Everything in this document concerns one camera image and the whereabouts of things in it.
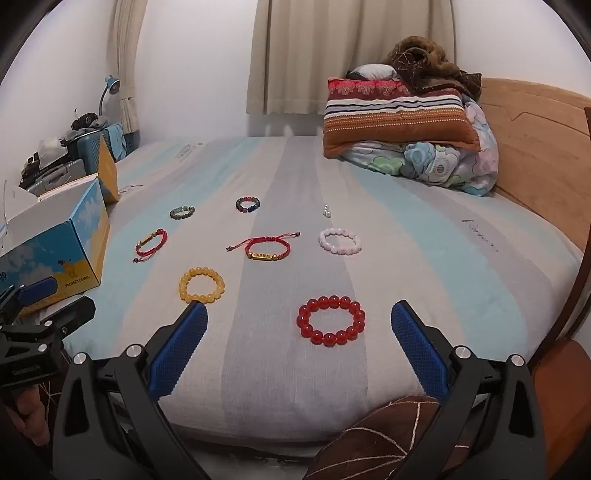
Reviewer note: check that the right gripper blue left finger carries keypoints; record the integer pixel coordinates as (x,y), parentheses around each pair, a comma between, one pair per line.
(109,424)

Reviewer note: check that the brown patterned cushion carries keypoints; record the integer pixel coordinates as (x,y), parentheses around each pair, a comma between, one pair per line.
(378,444)

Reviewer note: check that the brown fuzzy blanket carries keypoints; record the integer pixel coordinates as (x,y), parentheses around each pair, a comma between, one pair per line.
(423,66)

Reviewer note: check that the grey white pillow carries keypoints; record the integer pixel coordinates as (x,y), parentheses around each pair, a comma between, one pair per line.
(375,71)

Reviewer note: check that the floral quilt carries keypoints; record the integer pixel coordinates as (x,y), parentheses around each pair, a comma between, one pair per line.
(475,173)

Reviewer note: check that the red cord bracelet gold plate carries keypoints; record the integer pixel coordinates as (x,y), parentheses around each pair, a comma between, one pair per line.
(266,248)

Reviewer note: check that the striped bed sheet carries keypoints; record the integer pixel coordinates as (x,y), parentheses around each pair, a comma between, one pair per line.
(299,349)

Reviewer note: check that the side beige curtain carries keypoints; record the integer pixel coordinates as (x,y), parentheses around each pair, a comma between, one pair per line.
(124,30)

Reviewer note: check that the grey suitcase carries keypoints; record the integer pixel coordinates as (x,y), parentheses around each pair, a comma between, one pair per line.
(39,180)

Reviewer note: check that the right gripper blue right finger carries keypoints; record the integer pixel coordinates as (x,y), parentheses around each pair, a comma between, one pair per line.
(488,424)

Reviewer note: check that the blue desk lamp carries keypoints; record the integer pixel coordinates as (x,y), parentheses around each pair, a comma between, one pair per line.
(112,86)

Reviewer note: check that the striped orange pillow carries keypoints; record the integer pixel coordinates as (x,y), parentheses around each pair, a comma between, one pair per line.
(385,110)

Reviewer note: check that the wooden headboard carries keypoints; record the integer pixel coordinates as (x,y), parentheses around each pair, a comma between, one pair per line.
(543,136)

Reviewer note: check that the blue yellow cardboard box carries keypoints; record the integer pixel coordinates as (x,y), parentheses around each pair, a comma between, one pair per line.
(61,234)

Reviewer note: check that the teal suitcase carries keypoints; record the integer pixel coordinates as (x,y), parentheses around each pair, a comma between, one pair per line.
(87,146)

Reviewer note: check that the red cord bracelet gold tube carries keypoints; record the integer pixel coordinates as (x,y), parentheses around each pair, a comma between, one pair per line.
(146,248)

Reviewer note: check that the person's left hand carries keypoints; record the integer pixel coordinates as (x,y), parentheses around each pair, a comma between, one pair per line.
(28,415)

